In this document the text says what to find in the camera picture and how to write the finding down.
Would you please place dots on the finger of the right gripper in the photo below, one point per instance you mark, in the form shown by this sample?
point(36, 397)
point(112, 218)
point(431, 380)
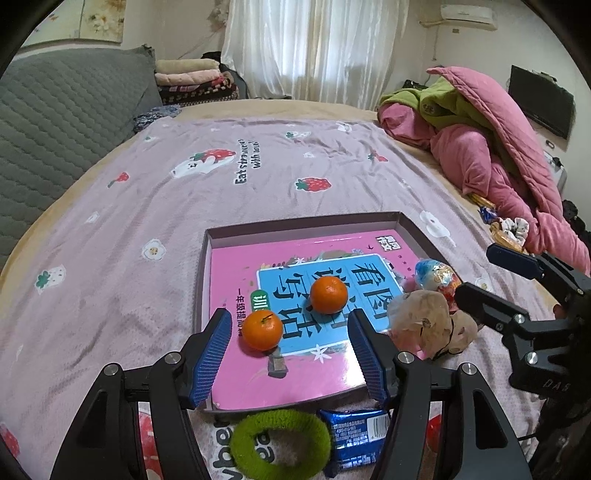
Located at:
point(501, 315)
point(564, 282)

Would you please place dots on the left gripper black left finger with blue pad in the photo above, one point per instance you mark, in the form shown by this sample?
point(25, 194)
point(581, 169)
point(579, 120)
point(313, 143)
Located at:
point(103, 441)

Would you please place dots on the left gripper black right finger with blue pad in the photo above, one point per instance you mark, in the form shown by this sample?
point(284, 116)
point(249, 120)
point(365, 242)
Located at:
point(477, 440)

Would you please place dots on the translucent bag with plush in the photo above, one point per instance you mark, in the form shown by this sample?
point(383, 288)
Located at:
point(421, 323)

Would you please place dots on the blue biscuit packet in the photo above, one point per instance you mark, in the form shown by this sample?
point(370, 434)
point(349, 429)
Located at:
point(357, 438)

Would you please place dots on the egg shaped snack pack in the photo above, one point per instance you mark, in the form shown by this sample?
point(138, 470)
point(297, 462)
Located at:
point(434, 275)

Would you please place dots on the orange tangerine plain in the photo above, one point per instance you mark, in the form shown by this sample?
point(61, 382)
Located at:
point(328, 295)

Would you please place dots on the orange tangerine with stem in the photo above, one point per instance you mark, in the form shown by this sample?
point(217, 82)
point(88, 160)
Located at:
point(262, 330)

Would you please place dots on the small clutter beside duvet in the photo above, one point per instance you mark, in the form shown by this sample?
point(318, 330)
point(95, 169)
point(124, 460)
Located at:
point(507, 232)

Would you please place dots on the pink quilted duvet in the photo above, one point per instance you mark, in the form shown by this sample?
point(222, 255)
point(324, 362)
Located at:
point(505, 166)

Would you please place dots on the grey cardboard box tray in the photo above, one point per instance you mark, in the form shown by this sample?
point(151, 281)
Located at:
point(205, 258)

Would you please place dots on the strawberry print bed sheet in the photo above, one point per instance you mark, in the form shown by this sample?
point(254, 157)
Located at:
point(113, 279)

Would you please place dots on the pink blue picture book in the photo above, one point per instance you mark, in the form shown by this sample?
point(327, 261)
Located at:
point(249, 382)

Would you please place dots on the black television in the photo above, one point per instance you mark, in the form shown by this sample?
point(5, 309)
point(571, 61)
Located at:
point(542, 100)

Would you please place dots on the green blanket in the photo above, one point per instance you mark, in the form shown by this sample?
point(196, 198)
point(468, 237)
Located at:
point(440, 105)

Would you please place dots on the white air conditioner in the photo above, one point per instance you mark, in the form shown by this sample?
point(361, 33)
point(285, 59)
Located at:
point(470, 15)

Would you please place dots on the white sheer curtain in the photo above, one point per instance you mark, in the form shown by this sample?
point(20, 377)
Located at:
point(322, 51)

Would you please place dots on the grey quilted headboard cushion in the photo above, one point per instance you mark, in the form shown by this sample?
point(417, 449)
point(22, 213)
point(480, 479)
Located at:
point(61, 112)

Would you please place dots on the stack of folded blankets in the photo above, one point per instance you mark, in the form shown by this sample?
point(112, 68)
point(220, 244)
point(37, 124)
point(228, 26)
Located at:
point(186, 82)

